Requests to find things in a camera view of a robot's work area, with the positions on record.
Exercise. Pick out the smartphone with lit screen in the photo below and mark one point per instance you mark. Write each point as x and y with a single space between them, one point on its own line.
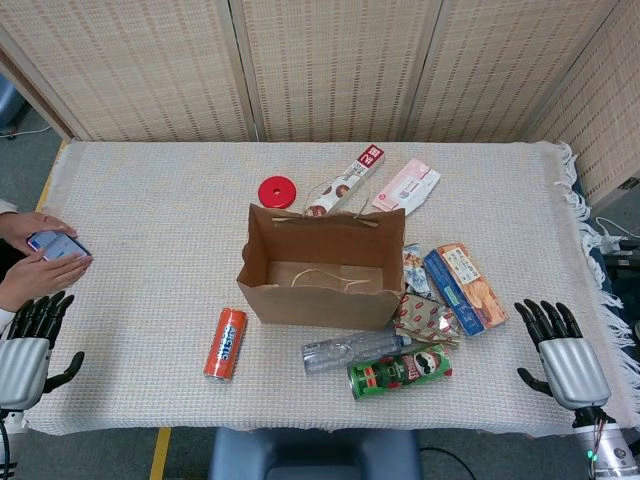
57 245

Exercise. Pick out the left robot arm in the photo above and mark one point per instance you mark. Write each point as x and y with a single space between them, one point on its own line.
12 420

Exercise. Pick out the white woven tablecloth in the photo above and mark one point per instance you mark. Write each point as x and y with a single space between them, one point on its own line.
150 250

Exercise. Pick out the long white red cookie box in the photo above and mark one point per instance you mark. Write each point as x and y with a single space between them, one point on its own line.
350 175

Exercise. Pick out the blue orange biscuit box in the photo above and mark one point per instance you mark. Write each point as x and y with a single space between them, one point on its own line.
467 290

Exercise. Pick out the dark blue mat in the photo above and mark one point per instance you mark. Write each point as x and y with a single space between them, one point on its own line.
597 260

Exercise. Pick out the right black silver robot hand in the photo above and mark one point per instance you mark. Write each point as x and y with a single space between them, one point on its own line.
575 372

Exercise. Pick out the person's left hand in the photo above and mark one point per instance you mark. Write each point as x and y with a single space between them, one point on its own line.
30 224

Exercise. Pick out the red round lid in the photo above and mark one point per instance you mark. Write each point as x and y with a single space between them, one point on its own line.
276 191

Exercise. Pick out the blue padded robot base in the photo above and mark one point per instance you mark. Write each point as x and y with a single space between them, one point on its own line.
310 455

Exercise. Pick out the black plastic bin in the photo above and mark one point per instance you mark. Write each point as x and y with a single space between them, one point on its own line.
622 274

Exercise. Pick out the white power strip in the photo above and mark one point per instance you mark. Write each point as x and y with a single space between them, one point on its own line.
612 245

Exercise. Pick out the orange soda can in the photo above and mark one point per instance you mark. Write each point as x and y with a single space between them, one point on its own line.
226 345

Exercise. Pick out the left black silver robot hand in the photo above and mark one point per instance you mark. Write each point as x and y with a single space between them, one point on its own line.
22 370

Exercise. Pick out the clear plastic bottle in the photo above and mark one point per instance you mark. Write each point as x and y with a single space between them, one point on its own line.
345 352

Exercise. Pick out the green chips can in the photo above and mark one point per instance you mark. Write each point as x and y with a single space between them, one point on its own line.
400 372

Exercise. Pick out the brown paper bag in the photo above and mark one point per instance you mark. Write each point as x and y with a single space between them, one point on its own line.
320 305

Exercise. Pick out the bamboo folding screen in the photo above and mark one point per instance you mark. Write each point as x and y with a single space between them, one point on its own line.
325 65

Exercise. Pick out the white blue snack packet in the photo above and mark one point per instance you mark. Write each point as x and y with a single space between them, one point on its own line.
415 270

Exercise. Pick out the pink white wipes packet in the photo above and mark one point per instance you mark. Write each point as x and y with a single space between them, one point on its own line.
407 187

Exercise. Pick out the red gold snack packet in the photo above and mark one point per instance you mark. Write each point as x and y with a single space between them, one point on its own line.
425 317

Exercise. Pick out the person's right hand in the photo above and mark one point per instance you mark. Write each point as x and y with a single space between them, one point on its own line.
40 277

